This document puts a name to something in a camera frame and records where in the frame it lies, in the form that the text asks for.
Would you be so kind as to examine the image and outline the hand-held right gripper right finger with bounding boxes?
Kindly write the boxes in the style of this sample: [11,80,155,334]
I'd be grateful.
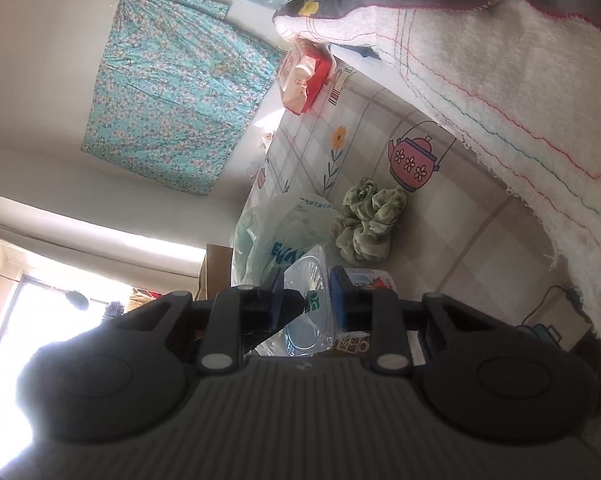
[329,266,488,376]

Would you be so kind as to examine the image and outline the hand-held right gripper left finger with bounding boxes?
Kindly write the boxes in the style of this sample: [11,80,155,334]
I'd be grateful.
[113,272,288,376]

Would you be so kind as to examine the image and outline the clear plastic packet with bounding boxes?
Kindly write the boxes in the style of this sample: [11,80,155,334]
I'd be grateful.
[283,246,338,358]

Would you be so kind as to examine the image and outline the brown cardboard box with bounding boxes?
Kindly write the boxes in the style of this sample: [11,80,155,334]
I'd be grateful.
[198,243,236,301]

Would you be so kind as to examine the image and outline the white printed carton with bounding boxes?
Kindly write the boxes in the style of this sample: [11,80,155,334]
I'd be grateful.
[333,266,426,366]

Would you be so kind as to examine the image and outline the pale green plastic bag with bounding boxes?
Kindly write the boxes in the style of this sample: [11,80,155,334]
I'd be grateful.
[230,192,346,306]

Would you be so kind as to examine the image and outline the green scrunched cloth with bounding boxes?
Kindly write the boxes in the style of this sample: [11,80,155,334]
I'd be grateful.
[330,177,408,263]

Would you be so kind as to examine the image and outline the printed bed sheet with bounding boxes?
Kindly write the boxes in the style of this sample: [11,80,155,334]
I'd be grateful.
[240,55,601,361]

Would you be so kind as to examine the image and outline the black hanging object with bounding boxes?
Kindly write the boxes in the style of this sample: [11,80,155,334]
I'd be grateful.
[63,289,90,311]

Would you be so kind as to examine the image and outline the red tissue multipack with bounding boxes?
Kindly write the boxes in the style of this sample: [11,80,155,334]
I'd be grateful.
[279,39,337,116]

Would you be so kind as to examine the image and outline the black cable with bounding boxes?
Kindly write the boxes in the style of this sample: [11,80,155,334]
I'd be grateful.
[523,285,581,326]

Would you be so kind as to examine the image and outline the teal floral wall cloth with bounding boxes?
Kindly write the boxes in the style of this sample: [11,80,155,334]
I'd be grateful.
[80,0,281,196]

